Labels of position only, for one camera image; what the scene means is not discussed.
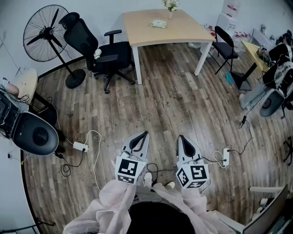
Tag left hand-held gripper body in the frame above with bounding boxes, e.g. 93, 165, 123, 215
114, 148, 147, 185

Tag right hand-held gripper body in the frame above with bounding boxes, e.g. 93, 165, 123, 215
175, 156, 210, 189

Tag green tissue pack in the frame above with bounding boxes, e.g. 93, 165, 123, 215
150, 19, 168, 29

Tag person's right forearm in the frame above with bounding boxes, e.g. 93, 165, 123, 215
152, 181, 236, 234

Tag person's left forearm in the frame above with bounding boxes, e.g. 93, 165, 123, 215
63, 179, 140, 234

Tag person's left white shoe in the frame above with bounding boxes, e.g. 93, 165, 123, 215
143, 172, 153, 188

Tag white power strip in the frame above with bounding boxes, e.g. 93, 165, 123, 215
222, 148, 230, 169
73, 141, 89, 153

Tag person's grey trousers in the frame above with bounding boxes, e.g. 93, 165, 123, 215
134, 186, 162, 203

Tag person's black torso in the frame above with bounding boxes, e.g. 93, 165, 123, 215
128, 202, 196, 234

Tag dark monitor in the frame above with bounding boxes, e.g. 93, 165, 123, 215
242, 184, 289, 234

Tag grey shell chair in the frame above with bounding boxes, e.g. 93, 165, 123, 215
260, 88, 287, 118
12, 112, 60, 157

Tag black chair base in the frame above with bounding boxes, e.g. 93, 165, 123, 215
282, 137, 293, 166

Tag black metal stand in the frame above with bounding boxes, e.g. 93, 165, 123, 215
22, 217, 56, 234

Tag black folding chair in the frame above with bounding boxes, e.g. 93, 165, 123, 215
212, 26, 239, 75

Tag yellow desk with black base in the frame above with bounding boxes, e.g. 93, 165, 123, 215
231, 40, 272, 91

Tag black mesh office chair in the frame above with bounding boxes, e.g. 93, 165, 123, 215
58, 12, 137, 95

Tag wooden table with white legs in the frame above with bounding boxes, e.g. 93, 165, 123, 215
122, 9, 217, 85

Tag round wooden table black base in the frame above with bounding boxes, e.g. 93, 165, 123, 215
15, 68, 58, 128

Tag white side table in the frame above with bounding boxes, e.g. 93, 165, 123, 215
249, 28, 277, 48

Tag white water dispenser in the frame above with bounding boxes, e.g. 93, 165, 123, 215
216, 12, 239, 35

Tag black standing fan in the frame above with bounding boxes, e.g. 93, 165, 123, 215
22, 4, 87, 89

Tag white flower bouquet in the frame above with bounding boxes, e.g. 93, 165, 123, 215
161, 0, 181, 12

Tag white cable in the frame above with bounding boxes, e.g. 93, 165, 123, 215
86, 130, 103, 191

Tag black cable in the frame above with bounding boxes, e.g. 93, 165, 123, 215
228, 124, 254, 156
60, 148, 86, 177

